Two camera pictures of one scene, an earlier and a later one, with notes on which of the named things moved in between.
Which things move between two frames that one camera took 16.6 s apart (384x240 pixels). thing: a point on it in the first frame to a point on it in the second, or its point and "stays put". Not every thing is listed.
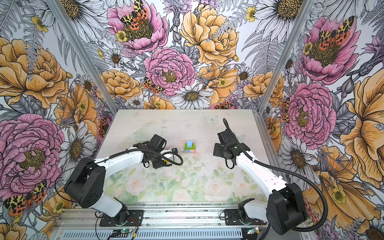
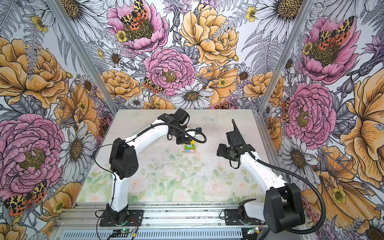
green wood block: (192, 148) stays put
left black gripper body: (157, 162) to (180, 137)
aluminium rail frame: (159, 215) stays put
